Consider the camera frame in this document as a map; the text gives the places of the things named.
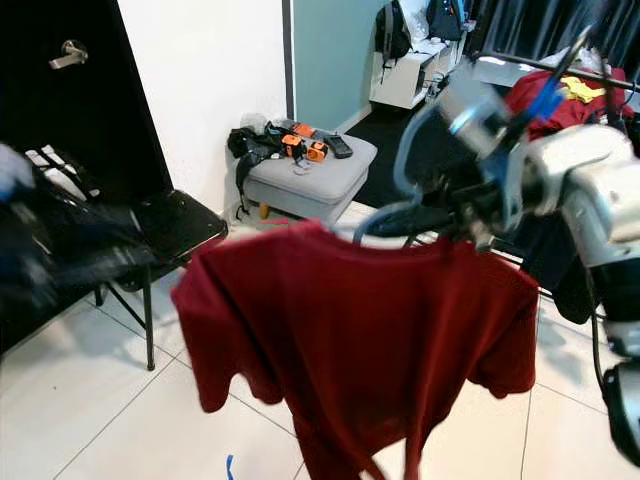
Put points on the plain black backpack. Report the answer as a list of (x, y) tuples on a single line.
[(393, 30)]

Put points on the blue tape strip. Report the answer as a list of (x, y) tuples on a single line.
[(230, 468)]

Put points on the white low shelf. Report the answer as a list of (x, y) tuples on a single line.
[(400, 85)]

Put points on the black pleated curtain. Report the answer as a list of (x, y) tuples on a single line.
[(530, 25)]

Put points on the dark red shirt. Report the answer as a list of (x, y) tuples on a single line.
[(360, 350)]

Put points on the orange black device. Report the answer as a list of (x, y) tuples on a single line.
[(315, 150), (303, 130)]

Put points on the yellow cloth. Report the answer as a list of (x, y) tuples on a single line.
[(582, 90)]

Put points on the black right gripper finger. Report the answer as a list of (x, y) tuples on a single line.
[(426, 208), (432, 226)]

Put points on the black folding chair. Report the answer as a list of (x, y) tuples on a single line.
[(190, 220)]

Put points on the black remote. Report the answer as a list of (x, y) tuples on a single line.
[(340, 147)]

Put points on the grey plastic hanger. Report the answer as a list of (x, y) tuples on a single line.
[(400, 160)]

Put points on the red fleece blanket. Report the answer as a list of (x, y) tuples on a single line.
[(605, 110)]

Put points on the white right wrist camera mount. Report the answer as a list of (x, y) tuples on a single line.
[(470, 110)]

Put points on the black backpack blue accents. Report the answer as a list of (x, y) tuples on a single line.
[(447, 18)]

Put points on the grey ottoman stool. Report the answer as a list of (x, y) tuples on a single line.
[(310, 180)]

